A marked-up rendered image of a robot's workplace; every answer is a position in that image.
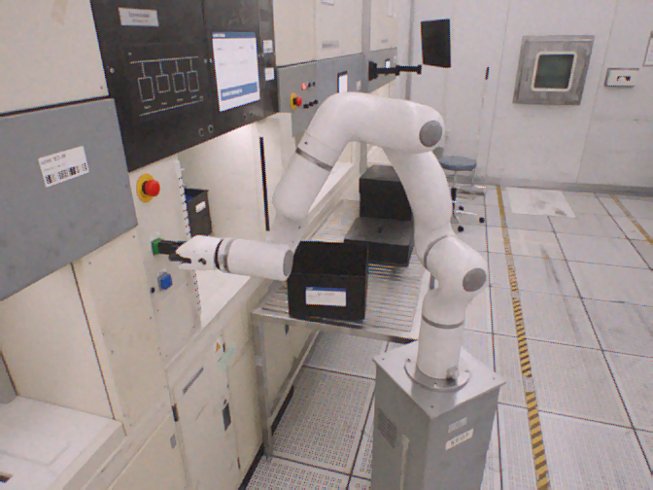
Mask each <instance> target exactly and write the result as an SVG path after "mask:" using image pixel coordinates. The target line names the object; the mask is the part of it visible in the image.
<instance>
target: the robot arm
mask: <svg viewBox="0 0 653 490"><path fill-rule="evenodd" d="M444 133H445V124H444V120H443V119H442V117H441V116H440V114H439V113H438V112H437V111H435V110H434V109H433V108H431V107H430V106H427V105H423V104H419V103H416V102H412V101H408V100H404V99H391V98H387V97H382V96H377V95H372V94H367V93H360V92H340V93H336V94H334V95H332V96H331V97H329V98H328V99H326V100H325V101H324V102H323V103H322V105H321V106H320V107H319V109H318V111H317V112H316V114H315V116H314V118H313V119H312V121H311V122H310V124H309V126H308V128H307V130H306V131H305V133H304V135H303V137H302V139H301V141H300V143H299V144H298V146H297V148H296V150H295V152H294V154H293V156H292V158H291V160H290V162H289V164H288V166H287V168H286V170H285V172H284V174H283V176H282V178H281V180H280V181H279V183H278V185H277V187H276V189H275V192H274V194H273V196H272V203H273V206H274V208H275V209H276V216H275V220H274V223H273V225H272V228H271V230H270V231H269V233H268V235H267V237H266V239H265V240H264V241H255V240H248V239H239V238H231V237H227V238H226V239H220V238H216V237H210V236H201V235H197V236H195V237H193V238H192V239H190V240H189V241H177V242H176V241H171V240H163V239H162V240H160V241H159V242H158V243H157V244H158V249H159V252H160V253H161V254H163V255H170V261H171V262H181V263H179V264H178V267H179V268H182V269H191V270H217V269H218V270H220V271H221V272H223V273H230V274H237V275H244V276H251V277H257V278H265V279H272V280H279V281H285V280H286V279H287V278H288V277H289V275H290V273H291V271H292V260H293V255H292V254H293V252H294V250H295V248H296V247H297V245H298V243H299V242H300V240H301V238H302V236H303V234H304V231H305V230H306V226H307V221H308V212H309V209H310V207H311V206H312V204H313V202H314V201H315V199H316V197H317V195H318V194H319V192H320V190H321V189H322V187H323V185H324V183H325V182H326V180H327V177H328V176H329V174H330V172H331V170H332V169H333V167H334V165H335V163H336V162H337V161H338V159H339V157H340V156H341V154H342V152H343V150H344V148H345V147H346V145H347V144H348V143H349V142H352V141H356V142H361V143H365V144H369V145H373V146H377V147H381V148H382V149H383V151H384V153H385V155H386V156H387V158H388V160H389V161H390V163H391V164H392V166H393V168H394V169H395V172H396V174H397V176H398V177H399V179H400V181H401V183H402V185H403V187H404V189H405V192H406V195H407V198H408V201H409V204H410V206H411V209H412V213H413V217H414V227H415V228H414V244H415V251H416V254H417V257H418V259H419V261H420V263H421V264H422V265H423V267H424V268H425V269H426V270H427V271H428V272H430V273H431V274H432V275H433V276H434V277H435V278H436V279H437V281H438V284H439V288H435V289H432V290H430V291H429V292H427V293H426V295H425V297H424V299H423V304H422V313H421V324H420V335H419V346H418V349H415V350H413V351H412V352H410V353H409V354H408V355H407V357H406V359H405V370H406V373H407V374H408V376H409V377H410V378H411V379H412V380H413V381H414V382H416V383H417V384H419V385H421V386H423V387H425V388H428V389H431V390H435V391H452V390H456V389H459V388H461V387H463V385H464V384H466V382H467V381H468V379H469V377H470V368H469V365H468V363H467V362H466V360H465V359H464V358H463V357H462V356H460V355H461V347H462V340H463V333H464V320H465V313H466V307H467V305H468V304H469V302H470V301H471V300H472V299H473V298H474V297H476V296H477V295H478V294H480V293H481V292H482V291H483V290H484V289H485V287H486V286H487V283H488V279H489V270H488V266H487V263H486V261H485V260H484V258H483V257H482V256H481V255H480V254H479V253H478V252H477V251H475V250H474V249H473V248H471V247H470V246H469V245H467V244H466V243H464V242H463V241H462V240H460V238H458V237H457V235H456V234H455V233H454V232H453V230H452V228H451V224H450V219H451V217H452V212H453V205H452V198H451V194H450V191H449V187H448V183H447V180H446V177H445V174H444V172H443V170H442V168H441V166H440V164H439V162H438V160H437V159H436V157H435V156H434V154H433V152H432V150H433V149H435V148H436V147H437V146H438V145H439V144H440V142H441V141H442V139H443V137H444Z"/></svg>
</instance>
